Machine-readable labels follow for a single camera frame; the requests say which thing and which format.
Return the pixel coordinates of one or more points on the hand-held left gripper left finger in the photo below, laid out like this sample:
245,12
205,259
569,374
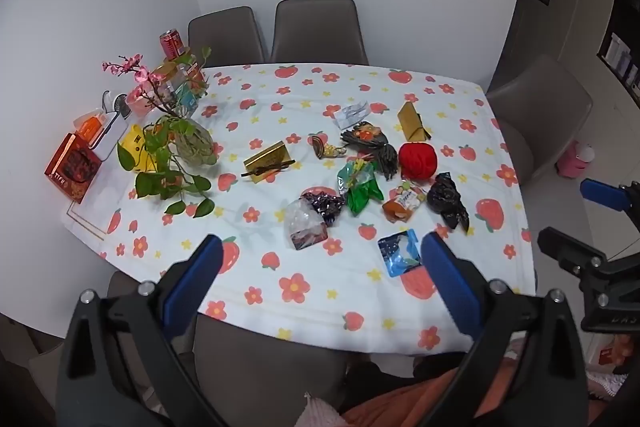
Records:
192,287

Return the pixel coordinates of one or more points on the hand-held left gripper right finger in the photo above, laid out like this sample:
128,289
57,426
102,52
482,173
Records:
450,282

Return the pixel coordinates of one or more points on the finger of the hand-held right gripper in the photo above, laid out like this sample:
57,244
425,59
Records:
600,193
567,249

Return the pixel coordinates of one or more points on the blue packet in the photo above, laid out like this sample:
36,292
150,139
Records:
397,254

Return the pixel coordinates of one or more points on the black plastic bag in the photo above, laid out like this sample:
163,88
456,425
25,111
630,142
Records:
445,199

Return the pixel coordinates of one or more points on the orange snack packet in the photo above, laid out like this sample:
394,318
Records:
402,202

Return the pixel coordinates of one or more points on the red cloth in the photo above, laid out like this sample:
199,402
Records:
417,161

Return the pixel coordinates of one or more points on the green wrapper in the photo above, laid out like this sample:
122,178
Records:
362,192

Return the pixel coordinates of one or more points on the clear plastic bag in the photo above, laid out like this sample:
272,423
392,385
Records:
302,219

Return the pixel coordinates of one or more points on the dark grey mop head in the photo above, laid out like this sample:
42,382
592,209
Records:
385,157

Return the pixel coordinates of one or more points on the purple wrapper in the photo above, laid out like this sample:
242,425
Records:
327,204

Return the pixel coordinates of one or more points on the gold box with brown ribbon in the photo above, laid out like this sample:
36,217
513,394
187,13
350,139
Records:
267,157

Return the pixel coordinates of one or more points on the gold triangular box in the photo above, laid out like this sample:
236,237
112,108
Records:
412,122

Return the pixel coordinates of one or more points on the brown striped wrapper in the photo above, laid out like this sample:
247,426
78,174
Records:
320,144

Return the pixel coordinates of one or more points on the silver wrapper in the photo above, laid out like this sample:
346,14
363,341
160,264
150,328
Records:
350,114

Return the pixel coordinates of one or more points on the pink stool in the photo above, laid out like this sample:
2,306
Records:
570,167

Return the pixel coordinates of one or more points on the white fluffy item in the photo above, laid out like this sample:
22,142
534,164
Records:
585,152

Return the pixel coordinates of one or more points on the grey-brown dining chair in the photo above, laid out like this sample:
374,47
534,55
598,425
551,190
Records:
540,117
317,32
225,37

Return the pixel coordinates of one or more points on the person's black pants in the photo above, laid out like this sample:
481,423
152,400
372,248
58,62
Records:
385,374

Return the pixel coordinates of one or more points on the person's orange garment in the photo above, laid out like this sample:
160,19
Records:
400,402

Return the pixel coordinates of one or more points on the dark shelf unit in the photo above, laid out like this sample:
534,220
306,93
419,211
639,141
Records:
622,57

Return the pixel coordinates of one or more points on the glass vase with green plant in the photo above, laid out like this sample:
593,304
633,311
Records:
192,142

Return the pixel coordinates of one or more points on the yellow toy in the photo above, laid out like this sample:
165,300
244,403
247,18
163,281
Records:
136,147

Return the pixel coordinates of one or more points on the red gift box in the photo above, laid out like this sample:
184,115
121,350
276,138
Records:
72,167

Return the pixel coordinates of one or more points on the white box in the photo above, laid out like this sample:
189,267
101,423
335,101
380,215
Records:
111,137

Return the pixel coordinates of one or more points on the strawberry flower print tablecloth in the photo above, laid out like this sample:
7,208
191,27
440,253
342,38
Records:
300,127

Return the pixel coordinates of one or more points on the clear jar teal label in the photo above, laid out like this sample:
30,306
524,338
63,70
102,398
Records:
177,94

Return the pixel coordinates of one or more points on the pink plastic container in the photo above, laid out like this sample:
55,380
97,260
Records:
139,99

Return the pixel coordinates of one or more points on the white mini fan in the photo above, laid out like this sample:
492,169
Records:
117,103

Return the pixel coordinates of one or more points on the pink blossom branch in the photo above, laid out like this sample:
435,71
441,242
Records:
142,74

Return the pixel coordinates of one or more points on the red soda can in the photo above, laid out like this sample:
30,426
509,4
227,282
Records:
172,43

